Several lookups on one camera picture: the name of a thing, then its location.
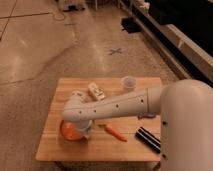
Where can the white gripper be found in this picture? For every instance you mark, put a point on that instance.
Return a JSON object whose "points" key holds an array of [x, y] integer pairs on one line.
{"points": [[86, 132]]}

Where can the orange ceramic bowl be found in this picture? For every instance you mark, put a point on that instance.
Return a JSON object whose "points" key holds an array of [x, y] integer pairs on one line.
{"points": [[69, 132]]}

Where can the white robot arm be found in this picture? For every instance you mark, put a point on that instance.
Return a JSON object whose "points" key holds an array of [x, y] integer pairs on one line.
{"points": [[186, 110]]}

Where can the orange carrot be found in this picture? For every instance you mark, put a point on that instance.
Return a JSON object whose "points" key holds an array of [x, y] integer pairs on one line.
{"points": [[114, 132]]}

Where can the small white carton box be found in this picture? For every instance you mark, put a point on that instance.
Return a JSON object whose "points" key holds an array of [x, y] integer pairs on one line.
{"points": [[96, 92]]}

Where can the wooden table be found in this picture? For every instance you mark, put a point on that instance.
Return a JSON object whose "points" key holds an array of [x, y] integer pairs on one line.
{"points": [[102, 146]]}

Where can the blue sponge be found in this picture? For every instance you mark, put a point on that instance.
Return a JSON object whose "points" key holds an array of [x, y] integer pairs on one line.
{"points": [[140, 117]]}

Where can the black striped rectangular block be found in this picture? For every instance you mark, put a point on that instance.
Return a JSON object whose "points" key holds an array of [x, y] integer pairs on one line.
{"points": [[149, 139]]}

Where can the black box on floor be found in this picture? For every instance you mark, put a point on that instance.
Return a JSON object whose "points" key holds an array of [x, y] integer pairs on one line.
{"points": [[130, 25]]}

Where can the white equipment base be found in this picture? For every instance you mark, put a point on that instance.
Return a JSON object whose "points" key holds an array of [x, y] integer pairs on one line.
{"points": [[66, 5]]}

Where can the long wall shelf unit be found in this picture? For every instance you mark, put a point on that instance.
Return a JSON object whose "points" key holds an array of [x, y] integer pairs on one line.
{"points": [[185, 27]]}

